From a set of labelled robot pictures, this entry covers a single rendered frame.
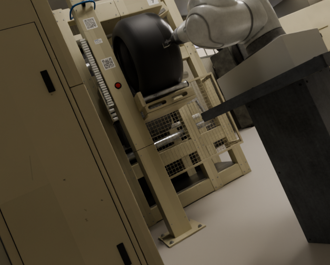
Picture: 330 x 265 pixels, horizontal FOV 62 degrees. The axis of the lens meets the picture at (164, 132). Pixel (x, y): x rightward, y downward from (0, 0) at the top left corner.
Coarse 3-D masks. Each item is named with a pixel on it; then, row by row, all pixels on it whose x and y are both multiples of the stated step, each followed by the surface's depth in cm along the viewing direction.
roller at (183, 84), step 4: (176, 84) 182; (180, 84) 182; (184, 84) 183; (188, 84) 184; (164, 88) 180; (168, 88) 179; (172, 88) 180; (176, 88) 181; (180, 88) 182; (156, 92) 177; (160, 92) 177; (164, 92) 178; (168, 92) 179; (172, 92) 181; (144, 96) 175; (148, 96) 174; (152, 96) 175; (156, 96) 176; (160, 96) 178; (148, 100) 175
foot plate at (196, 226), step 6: (192, 222) 188; (198, 222) 183; (192, 228) 177; (198, 228) 172; (162, 234) 188; (168, 234) 186; (186, 234) 172; (192, 234) 170; (162, 240) 180; (168, 240) 175; (174, 240) 170; (180, 240) 167; (168, 246) 166
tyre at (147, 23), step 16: (144, 16) 175; (128, 32) 167; (144, 32) 166; (160, 32) 168; (128, 48) 170; (144, 48) 164; (160, 48) 167; (176, 48) 172; (128, 64) 219; (144, 64) 166; (160, 64) 169; (176, 64) 174; (128, 80) 216; (144, 80) 172; (160, 80) 174; (176, 80) 181
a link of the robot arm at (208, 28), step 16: (192, 0) 95; (208, 0) 91; (224, 0) 92; (192, 16) 92; (208, 16) 89; (224, 16) 90; (240, 16) 94; (192, 32) 95; (208, 32) 91; (224, 32) 92; (240, 32) 96; (208, 48) 98
